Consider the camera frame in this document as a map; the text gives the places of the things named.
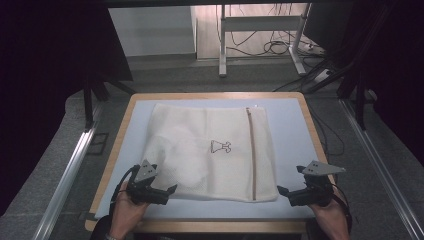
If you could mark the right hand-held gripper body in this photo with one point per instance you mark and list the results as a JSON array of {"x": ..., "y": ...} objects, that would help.
[{"x": 315, "y": 190}]

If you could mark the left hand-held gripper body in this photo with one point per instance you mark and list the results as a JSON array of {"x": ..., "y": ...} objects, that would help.
[{"x": 145, "y": 173}]

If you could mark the white mesh laundry bag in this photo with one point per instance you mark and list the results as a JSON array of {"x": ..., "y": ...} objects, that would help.
[{"x": 200, "y": 133}]

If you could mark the person's right hand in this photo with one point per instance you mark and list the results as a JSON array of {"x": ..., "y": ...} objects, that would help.
[{"x": 330, "y": 220}]

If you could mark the person's left hand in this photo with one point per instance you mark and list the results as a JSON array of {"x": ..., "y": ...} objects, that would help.
[{"x": 128, "y": 213}]

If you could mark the light blue table mat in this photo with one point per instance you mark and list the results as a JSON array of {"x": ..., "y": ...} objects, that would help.
[{"x": 293, "y": 140}]

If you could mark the wooden table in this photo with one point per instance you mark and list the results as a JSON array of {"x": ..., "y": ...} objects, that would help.
[{"x": 216, "y": 226}]

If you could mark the black metal stand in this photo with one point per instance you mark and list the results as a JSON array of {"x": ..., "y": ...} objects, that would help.
[
  {"x": 360, "y": 100},
  {"x": 88, "y": 106}
]

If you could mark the white power strip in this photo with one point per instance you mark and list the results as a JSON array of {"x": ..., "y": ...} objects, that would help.
[{"x": 322, "y": 75}]

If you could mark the white cabinet panel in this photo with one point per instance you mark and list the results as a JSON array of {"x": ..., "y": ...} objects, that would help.
[{"x": 153, "y": 31}]

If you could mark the aluminium floor rail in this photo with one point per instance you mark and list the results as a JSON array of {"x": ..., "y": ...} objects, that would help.
[
  {"x": 376, "y": 160},
  {"x": 66, "y": 180}
]

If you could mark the white metal desk frame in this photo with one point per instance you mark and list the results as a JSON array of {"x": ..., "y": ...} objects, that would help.
[{"x": 260, "y": 23}]

